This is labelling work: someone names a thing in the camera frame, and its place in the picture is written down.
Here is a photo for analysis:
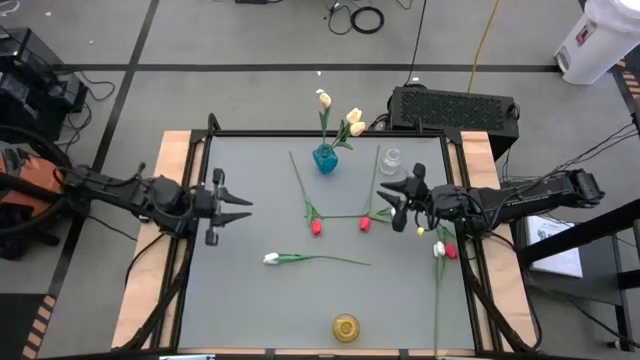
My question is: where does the black metal table frame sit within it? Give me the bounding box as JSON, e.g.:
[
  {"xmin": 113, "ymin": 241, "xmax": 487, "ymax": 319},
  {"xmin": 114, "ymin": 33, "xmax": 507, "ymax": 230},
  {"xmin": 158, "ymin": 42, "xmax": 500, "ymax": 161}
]
[{"xmin": 117, "ymin": 112, "xmax": 544, "ymax": 360}]

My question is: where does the coiled black cable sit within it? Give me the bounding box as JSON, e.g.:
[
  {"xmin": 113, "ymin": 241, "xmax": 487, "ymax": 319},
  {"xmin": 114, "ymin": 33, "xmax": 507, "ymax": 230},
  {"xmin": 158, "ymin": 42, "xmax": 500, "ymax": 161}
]
[{"xmin": 349, "ymin": 5, "xmax": 386, "ymax": 35}]

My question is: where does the blue glass vase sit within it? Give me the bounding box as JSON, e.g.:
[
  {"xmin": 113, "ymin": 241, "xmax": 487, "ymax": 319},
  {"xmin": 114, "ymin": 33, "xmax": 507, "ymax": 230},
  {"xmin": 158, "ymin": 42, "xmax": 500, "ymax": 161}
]
[{"xmin": 312, "ymin": 143, "xmax": 340, "ymax": 175}]

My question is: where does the wooden table side board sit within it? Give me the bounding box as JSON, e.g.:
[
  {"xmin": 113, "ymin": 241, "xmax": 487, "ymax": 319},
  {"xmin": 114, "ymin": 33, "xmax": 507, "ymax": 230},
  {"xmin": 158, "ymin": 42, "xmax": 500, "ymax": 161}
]
[
  {"xmin": 110, "ymin": 130, "xmax": 194, "ymax": 350},
  {"xmin": 459, "ymin": 130, "xmax": 539, "ymax": 350}
]

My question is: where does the yellow glass vase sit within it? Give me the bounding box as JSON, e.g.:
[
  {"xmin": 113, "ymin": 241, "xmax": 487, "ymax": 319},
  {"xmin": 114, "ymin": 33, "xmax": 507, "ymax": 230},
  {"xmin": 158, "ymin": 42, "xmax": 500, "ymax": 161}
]
[{"xmin": 332, "ymin": 313, "xmax": 361, "ymax": 344}]

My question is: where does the clear glass vase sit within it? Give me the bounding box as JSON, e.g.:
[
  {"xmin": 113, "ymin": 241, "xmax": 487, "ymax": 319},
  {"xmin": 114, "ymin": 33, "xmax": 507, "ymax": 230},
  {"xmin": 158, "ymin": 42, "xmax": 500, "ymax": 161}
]
[{"xmin": 379, "ymin": 147, "xmax": 404, "ymax": 176}]

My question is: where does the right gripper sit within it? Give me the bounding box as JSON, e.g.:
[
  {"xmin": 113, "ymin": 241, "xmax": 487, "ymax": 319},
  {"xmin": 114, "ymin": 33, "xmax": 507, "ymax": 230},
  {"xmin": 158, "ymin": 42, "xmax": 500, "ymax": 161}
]
[{"xmin": 379, "ymin": 162, "xmax": 434, "ymax": 232}]

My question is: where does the orange and black vacuum cleaner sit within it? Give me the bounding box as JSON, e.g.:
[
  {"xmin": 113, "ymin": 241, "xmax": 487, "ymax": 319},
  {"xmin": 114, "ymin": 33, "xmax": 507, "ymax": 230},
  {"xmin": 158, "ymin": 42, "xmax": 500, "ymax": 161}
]
[{"xmin": 0, "ymin": 124, "xmax": 76, "ymax": 261}]

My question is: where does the black perforated computer case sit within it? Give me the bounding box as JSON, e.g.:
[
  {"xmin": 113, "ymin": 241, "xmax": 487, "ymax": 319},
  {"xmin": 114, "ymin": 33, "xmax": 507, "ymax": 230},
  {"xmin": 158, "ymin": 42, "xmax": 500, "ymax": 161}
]
[{"xmin": 388, "ymin": 85, "xmax": 521, "ymax": 161}]

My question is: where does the red artificial tulip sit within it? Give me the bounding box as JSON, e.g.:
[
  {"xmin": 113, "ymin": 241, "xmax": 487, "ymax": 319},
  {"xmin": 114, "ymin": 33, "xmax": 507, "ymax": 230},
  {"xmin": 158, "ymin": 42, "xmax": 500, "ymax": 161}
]
[
  {"xmin": 435, "ymin": 223, "xmax": 459, "ymax": 261},
  {"xmin": 288, "ymin": 149, "xmax": 324, "ymax": 237},
  {"xmin": 358, "ymin": 143, "xmax": 382, "ymax": 234}
]

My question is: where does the white bin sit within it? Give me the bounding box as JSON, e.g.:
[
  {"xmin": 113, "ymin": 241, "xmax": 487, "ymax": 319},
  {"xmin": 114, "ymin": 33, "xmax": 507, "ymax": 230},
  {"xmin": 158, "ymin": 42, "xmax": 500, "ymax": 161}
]
[{"xmin": 553, "ymin": 0, "xmax": 640, "ymax": 86}]

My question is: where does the yellow floor cable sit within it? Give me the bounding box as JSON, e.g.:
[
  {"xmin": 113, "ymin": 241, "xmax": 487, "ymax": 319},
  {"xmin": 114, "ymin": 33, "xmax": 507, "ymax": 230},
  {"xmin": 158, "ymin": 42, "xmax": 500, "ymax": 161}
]
[{"xmin": 467, "ymin": 0, "xmax": 501, "ymax": 94}]

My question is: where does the white paper manual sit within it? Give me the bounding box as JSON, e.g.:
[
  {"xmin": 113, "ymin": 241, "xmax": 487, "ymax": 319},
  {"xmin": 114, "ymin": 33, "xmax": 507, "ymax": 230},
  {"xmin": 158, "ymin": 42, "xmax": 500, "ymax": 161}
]
[{"xmin": 524, "ymin": 214, "xmax": 585, "ymax": 279}]

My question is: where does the cream artificial tulip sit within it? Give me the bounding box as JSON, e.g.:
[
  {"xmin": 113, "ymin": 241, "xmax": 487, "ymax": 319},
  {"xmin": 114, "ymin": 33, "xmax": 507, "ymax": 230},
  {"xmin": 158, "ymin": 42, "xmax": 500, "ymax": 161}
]
[
  {"xmin": 332, "ymin": 121, "xmax": 367, "ymax": 152},
  {"xmin": 317, "ymin": 91, "xmax": 334, "ymax": 151},
  {"xmin": 333, "ymin": 107, "xmax": 364, "ymax": 151}
]

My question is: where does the black floor cable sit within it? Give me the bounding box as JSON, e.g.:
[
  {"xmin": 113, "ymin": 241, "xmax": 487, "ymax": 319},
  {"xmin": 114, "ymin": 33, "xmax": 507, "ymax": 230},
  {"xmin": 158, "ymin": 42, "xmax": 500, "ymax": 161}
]
[{"xmin": 404, "ymin": 0, "xmax": 429, "ymax": 86}]

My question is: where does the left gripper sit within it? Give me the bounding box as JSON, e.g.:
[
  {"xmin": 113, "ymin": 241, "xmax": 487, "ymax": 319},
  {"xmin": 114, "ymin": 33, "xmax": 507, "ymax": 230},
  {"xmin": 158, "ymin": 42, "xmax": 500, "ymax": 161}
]
[{"xmin": 189, "ymin": 168, "xmax": 254, "ymax": 246}]

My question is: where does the black metal stand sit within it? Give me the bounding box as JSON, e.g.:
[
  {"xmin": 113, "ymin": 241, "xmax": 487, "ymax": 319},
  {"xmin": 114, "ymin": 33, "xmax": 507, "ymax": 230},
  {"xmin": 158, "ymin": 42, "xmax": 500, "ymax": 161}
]
[{"xmin": 517, "ymin": 197, "xmax": 640, "ymax": 351}]

